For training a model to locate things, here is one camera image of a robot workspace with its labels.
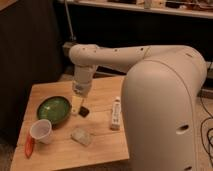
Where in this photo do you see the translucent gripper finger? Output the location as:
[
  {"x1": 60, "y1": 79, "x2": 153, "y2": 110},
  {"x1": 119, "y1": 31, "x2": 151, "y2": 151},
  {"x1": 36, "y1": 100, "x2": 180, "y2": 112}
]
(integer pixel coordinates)
[{"x1": 71, "y1": 95, "x2": 83, "y2": 115}]

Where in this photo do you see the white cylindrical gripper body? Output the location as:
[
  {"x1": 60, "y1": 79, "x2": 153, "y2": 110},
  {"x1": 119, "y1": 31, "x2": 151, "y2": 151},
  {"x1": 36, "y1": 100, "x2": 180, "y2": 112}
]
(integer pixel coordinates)
[{"x1": 72, "y1": 66, "x2": 95, "y2": 97}]

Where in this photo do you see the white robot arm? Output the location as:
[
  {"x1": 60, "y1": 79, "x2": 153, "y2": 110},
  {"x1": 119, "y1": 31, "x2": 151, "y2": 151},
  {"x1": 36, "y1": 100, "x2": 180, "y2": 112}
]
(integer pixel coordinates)
[{"x1": 69, "y1": 44, "x2": 207, "y2": 171}]

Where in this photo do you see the green ceramic bowl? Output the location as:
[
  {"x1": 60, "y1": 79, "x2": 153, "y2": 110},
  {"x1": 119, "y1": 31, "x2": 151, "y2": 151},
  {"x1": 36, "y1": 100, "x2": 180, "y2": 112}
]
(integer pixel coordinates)
[{"x1": 37, "y1": 96, "x2": 72, "y2": 125}]

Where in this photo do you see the small black rectangular object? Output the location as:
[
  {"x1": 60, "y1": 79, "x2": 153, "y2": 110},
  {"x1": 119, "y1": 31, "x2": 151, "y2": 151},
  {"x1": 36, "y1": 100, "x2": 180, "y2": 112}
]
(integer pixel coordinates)
[{"x1": 79, "y1": 106, "x2": 89, "y2": 117}]

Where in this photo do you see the grey metal beam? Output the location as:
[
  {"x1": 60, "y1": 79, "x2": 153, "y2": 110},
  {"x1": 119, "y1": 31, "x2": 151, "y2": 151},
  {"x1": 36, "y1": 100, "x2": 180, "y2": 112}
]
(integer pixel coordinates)
[{"x1": 62, "y1": 42, "x2": 76, "y2": 57}]

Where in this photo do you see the white remote controller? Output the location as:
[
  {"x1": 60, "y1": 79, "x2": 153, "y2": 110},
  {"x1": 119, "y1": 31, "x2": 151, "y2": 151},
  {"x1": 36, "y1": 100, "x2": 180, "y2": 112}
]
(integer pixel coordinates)
[{"x1": 110, "y1": 97, "x2": 121, "y2": 130}]

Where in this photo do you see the orange red carrot toy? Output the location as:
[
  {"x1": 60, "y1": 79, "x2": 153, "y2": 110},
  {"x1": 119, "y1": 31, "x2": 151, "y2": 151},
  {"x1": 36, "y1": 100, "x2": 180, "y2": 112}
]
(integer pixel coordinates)
[{"x1": 25, "y1": 134, "x2": 35, "y2": 158}]

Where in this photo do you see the wooden shelf board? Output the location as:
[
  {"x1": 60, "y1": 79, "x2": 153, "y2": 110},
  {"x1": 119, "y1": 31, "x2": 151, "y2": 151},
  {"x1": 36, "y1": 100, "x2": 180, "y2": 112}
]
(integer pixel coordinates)
[{"x1": 56, "y1": 0, "x2": 213, "y2": 19}]

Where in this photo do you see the black cable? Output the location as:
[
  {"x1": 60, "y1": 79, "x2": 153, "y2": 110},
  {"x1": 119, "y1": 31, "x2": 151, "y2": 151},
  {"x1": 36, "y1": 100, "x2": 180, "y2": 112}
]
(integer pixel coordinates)
[{"x1": 199, "y1": 61, "x2": 213, "y2": 158}]

